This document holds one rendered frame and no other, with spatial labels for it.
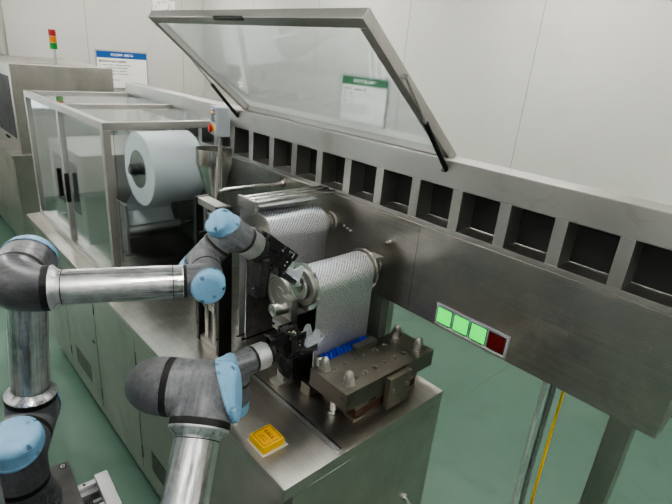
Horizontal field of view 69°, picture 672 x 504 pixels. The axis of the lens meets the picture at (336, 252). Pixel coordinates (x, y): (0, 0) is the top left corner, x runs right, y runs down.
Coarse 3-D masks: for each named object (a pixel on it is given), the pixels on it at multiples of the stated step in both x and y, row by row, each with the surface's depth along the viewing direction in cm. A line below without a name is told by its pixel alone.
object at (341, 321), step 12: (348, 300) 155; (360, 300) 159; (324, 312) 149; (336, 312) 153; (348, 312) 157; (360, 312) 161; (324, 324) 151; (336, 324) 155; (348, 324) 159; (360, 324) 163; (324, 336) 153; (336, 336) 157; (348, 336) 161; (360, 336) 166; (324, 348) 155
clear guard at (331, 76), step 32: (192, 32) 170; (224, 32) 155; (256, 32) 142; (288, 32) 131; (320, 32) 122; (352, 32) 114; (224, 64) 181; (256, 64) 164; (288, 64) 150; (320, 64) 138; (352, 64) 128; (256, 96) 194; (288, 96) 174; (320, 96) 158; (352, 96) 145; (384, 96) 134; (352, 128) 168; (384, 128) 153; (416, 128) 140
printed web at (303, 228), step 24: (264, 216) 158; (288, 216) 163; (312, 216) 168; (288, 240) 161; (312, 240) 169; (312, 264) 148; (336, 264) 151; (360, 264) 156; (336, 288) 149; (360, 288) 157; (264, 312) 185
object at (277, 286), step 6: (276, 276) 157; (270, 282) 161; (276, 282) 159; (282, 282) 155; (288, 282) 155; (270, 288) 162; (276, 288) 159; (282, 288) 157; (288, 288) 154; (270, 294) 163; (276, 294) 160; (282, 294) 157; (270, 300) 163; (276, 300) 161
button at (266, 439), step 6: (270, 426) 137; (258, 432) 135; (264, 432) 135; (270, 432) 135; (276, 432) 135; (252, 438) 133; (258, 438) 133; (264, 438) 133; (270, 438) 133; (276, 438) 133; (282, 438) 134; (258, 444) 131; (264, 444) 131; (270, 444) 131; (276, 444) 133; (282, 444) 134; (264, 450) 130; (270, 450) 132
